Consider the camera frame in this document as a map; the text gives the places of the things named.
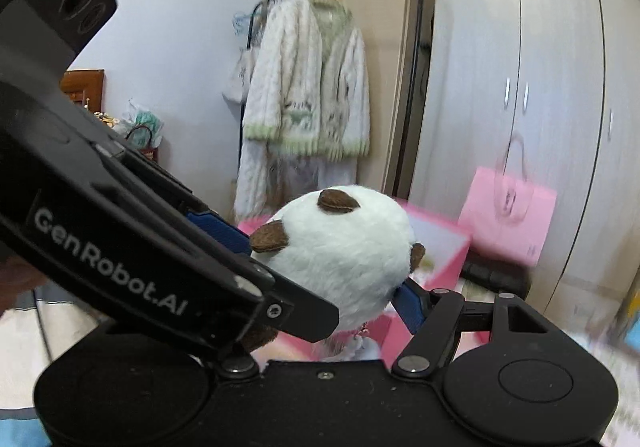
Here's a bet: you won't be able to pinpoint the green and white plastic bag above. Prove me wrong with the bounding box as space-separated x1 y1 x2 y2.
122 100 166 149

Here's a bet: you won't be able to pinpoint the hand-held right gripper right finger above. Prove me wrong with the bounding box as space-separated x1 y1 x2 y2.
392 279 563 378

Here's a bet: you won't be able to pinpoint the white fuzzy pajama pants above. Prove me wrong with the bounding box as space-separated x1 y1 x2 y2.
234 147 361 224

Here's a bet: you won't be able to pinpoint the white plush toy brown ears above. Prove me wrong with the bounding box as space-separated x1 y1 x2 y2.
240 184 427 362

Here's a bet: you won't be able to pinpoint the black metal clothes rack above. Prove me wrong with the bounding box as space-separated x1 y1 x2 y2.
244 0 427 208

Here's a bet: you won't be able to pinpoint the grey wardrobe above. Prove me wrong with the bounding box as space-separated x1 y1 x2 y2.
410 0 640 328

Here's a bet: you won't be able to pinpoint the printed quilt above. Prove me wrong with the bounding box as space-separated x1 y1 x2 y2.
0 277 108 447

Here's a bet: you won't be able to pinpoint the dark wooden cabinet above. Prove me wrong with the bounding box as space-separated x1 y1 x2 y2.
59 69 162 163

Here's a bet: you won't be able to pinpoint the white canvas tote bag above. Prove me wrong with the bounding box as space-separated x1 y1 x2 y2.
222 47 257 104

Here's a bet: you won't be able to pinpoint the bunch of blue wire hangers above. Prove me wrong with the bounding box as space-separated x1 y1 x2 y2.
232 10 262 37

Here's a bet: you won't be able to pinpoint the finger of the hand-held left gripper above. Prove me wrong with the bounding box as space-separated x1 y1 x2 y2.
232 263 342 344
120 147 253 258

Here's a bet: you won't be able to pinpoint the pink cardboard box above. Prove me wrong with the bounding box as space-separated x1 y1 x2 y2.
237 200 472 361

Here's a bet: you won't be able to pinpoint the black suitcase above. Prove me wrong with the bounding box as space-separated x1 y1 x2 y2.
460 259 532 301

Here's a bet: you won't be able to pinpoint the white fuzzy robe green trim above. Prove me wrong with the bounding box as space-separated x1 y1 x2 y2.
235 0 372 163

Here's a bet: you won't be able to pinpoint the pink paper shopping bag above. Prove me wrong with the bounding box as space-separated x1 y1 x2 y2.
457 134 558 268

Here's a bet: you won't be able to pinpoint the beige tall cabinet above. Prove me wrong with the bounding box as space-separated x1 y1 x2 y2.
301 0 437 208

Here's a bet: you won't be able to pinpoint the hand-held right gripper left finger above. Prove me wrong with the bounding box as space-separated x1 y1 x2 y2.
215 349 261 380

